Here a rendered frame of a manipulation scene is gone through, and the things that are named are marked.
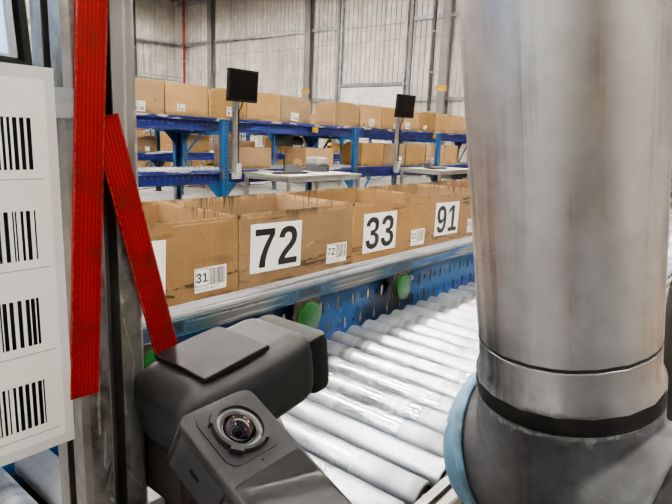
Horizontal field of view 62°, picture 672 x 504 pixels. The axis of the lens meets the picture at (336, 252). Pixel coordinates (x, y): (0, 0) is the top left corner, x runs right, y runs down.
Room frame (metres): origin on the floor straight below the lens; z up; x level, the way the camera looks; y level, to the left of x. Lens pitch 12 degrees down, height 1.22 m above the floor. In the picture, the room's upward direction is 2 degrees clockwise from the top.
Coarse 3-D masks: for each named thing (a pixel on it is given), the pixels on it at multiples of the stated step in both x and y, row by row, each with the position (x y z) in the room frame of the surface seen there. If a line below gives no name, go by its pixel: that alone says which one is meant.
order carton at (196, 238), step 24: (168, 216) 1.31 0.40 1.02; (192, 216) 1.25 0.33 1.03; (216, 216) 1.20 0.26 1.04; (168, 240) 1.02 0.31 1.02; (192, 240) 1.06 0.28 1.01; (216, 240) 1.11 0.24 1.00; (168, 264) 1.02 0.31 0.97; (192, 264) 1.06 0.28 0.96; (216, 264) 1.11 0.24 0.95; (168, 288) 1.02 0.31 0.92; (192, 288) 1.06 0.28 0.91
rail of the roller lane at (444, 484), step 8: (440, 480) 0.72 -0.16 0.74; (448, 480) 0.72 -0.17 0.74; (432, 488) 0.70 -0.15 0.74; (440, 488) 0.70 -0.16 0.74; (448, 488) 0.71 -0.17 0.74; (424, 496) 0.68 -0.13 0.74; (432, 496) 0.68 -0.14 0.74; (440, 496) 0.69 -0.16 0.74; (448, 496) 0.68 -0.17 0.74; (456, 496) 0.68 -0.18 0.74
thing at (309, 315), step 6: (306, 306) 1.21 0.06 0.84; (312, 306) 1.22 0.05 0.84; (318, 306) 1.24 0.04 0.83; (300, 312) 1.21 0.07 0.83; (306, 312) 1.21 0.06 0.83; (312, 312) 1.22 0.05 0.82; (318, 312) 1.24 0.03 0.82; (300, 318) 1.20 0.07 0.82; (306, 318) 1.21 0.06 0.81; (312, 318) 1.22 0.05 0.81; (318, 318) 1.24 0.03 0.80; (306, 324) 1.21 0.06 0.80; (312, 324) 1.22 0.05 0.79
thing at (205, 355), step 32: (256, 320) 0.37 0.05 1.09; (288, 320) 0.38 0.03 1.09; (160, 352) 0.32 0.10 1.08; (192, 352) 0.32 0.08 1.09; (224, 352) 0.32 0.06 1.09; (256, 352) 0.32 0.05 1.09; (288, 352) 0.33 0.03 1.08; (320, 352) 0.35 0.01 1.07; (160, 384) 0.30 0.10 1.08; (192, 384) 0.29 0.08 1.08; (224, 384) 0.29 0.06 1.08; (256, 384) 0.31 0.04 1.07; (288, 384) 0.33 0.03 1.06; (320, 384) 0.36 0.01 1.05; (160, 416) 0.29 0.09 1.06
